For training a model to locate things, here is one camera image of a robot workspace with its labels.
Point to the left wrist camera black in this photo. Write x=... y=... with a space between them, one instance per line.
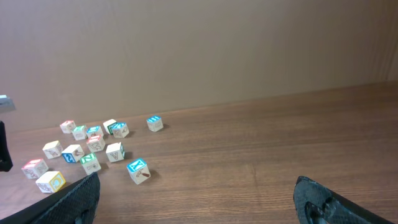
x=6 y=104

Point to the block with blue number side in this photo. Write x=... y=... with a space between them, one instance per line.
x=73 y=153

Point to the blue block far right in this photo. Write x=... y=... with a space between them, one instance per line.
x=155 y=123

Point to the red Y letter block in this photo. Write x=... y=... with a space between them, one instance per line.
x=68 y=126

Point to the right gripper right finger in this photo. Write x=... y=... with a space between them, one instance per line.
x=316 y=204

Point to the green N letter block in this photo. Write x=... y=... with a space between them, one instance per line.
x=90 y=163

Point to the green Z letter block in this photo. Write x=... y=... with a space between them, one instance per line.
x=79 y=132

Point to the plain picture block top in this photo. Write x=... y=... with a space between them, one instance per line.
x=108 y=125

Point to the yellow top block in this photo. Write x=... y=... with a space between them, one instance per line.
x=50 y=182

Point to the red H letter block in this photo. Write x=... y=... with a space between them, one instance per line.
x=35 y=168

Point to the red letter block centre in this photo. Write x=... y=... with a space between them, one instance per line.
x=96 y=143

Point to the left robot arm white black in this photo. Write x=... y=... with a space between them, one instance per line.
x=5 y=158

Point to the blue L letter block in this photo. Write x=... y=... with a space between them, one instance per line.
x=94 y=131

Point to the plain picture wooden block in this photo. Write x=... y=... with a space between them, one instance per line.
x=115 y=152

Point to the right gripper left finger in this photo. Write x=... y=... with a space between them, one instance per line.
x=74 y=204

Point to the blue X letter block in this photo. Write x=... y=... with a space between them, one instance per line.
x=138 y=171

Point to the blue D letter block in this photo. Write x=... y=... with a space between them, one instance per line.
x=120 y=130

